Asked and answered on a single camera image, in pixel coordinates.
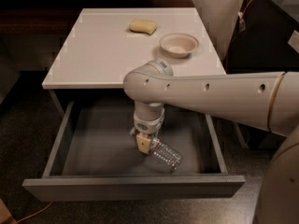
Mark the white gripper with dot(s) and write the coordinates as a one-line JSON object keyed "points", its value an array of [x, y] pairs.
{"points": [[146, 125]]}

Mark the white paper bowl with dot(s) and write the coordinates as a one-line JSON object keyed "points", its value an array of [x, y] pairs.
{"points": [[179, 45]]}

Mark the white top drawer cabinet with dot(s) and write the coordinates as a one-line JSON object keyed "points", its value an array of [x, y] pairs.
{"points": [[101, 49]]}

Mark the grey top drawer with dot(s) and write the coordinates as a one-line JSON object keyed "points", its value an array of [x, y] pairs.
{"points": [[94, 157]]}

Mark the dark wooden bench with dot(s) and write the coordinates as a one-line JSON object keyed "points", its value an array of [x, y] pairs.
{"points": [[54, 17]]}

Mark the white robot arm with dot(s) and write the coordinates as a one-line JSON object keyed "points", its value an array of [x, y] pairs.
{"points": [[266, 101]]}

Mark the clear plastic water bottle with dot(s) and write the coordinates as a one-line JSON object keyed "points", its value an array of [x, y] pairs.
{"points": [[165, 154]]}

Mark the yellow sponge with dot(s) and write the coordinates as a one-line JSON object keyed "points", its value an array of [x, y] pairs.
{"points": [[143, 26]]}

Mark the dark cabinet at right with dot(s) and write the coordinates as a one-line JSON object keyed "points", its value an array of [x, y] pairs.
{"points": [[262, 44]]}

